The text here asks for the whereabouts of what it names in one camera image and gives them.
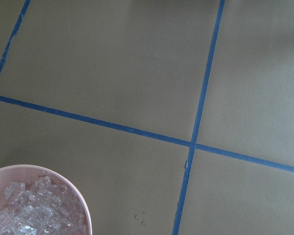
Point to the pink bowl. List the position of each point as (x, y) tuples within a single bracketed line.
[(29, 174)]

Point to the clear ice cubes pile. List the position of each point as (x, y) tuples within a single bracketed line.
[(42, 208)]

